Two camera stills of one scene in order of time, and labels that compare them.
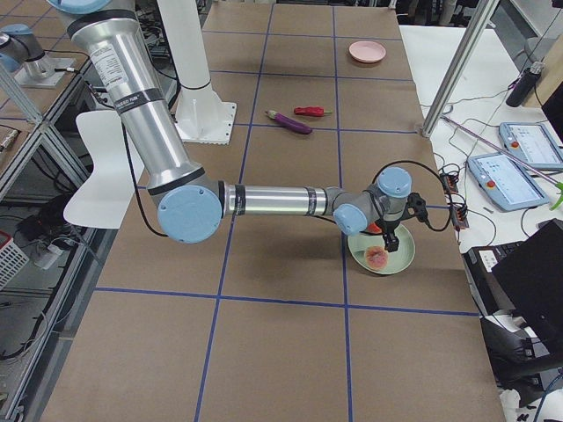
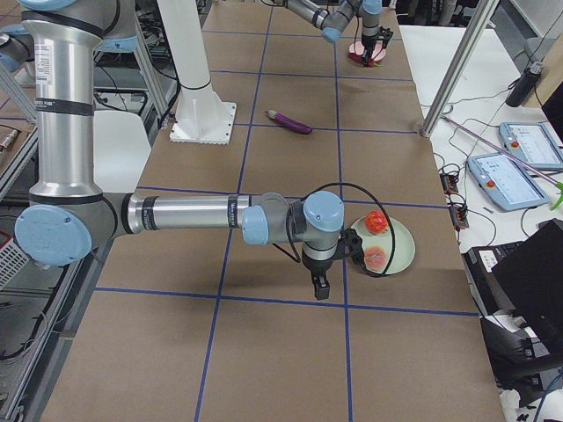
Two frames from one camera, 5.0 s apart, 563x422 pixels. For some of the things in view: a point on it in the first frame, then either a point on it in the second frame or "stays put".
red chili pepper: x=311 y=111 to x=359 y=59
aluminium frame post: x=483 y=10 stays put
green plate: x=398 y=260 stays put
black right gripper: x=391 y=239 to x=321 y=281
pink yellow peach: x=376 y=258 stays put
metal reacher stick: x=559 y=186 stays put
